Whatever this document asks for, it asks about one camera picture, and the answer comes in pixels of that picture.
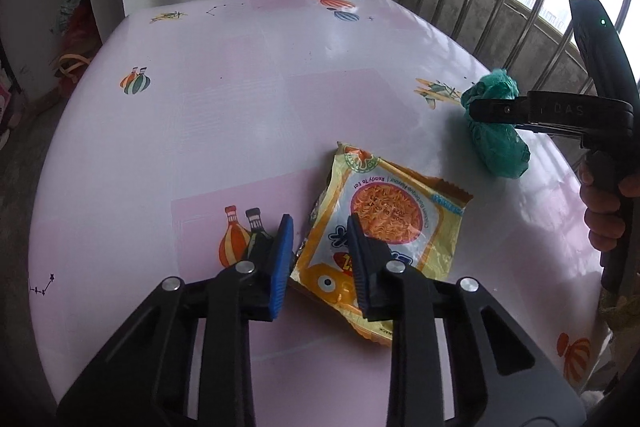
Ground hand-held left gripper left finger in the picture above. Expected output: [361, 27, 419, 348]
[56, 213, 297, 427]

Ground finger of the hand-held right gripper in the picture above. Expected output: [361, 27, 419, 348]
[464, 92, 635, 138]

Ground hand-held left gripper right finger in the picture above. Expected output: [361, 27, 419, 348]
[346, 213, 587, 427]

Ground green plastic bag roll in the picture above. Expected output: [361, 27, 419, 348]
[460, 69, 531, 179]

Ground yellow noodle packet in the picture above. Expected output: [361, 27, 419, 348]
[289, 141, 475, 348]

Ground person's right forearm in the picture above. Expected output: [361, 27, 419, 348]
[597, 289, 623, 343]

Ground person's right hand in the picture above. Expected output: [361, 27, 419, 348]
[580, 166, 640, 254]

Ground colourful clothes pile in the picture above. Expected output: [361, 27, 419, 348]
[52, 0, 97, 52]

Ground red bag yellow handles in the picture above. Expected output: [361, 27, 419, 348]
[54, 52, 97, 94]

